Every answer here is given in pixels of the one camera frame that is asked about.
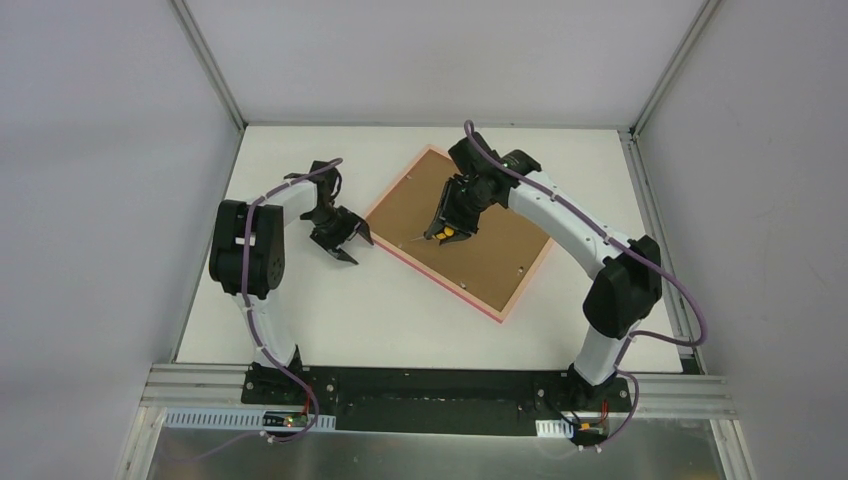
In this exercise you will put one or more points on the black yellow screwdriver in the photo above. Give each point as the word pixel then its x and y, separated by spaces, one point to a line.
pixel 440 235

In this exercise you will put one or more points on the left white cable duct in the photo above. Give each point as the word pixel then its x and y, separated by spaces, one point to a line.
pixel 277 421

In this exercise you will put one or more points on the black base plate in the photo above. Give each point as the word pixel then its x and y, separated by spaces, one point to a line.
pixel 432 401

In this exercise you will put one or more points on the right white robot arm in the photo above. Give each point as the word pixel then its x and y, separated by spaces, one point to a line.
pixel 625 284

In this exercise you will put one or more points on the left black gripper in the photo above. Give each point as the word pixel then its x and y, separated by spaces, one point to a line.
pixel 338 230

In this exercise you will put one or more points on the white cable duct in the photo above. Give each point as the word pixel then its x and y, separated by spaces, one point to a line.
pixel 554 429
pixel 277 421

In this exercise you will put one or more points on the right white cable duct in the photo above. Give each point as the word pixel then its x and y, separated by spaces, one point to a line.
pixel 554 429

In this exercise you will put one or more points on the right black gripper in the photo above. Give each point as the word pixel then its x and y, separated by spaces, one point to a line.
pixel 454 214

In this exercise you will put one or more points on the pink wooden photo frame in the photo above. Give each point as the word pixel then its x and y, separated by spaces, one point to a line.
pixel 489 271

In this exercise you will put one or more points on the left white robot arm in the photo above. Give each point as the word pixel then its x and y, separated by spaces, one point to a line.
pixel 247 257

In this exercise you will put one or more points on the aluminium front rail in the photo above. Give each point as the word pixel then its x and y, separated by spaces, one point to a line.
pixel 220 385

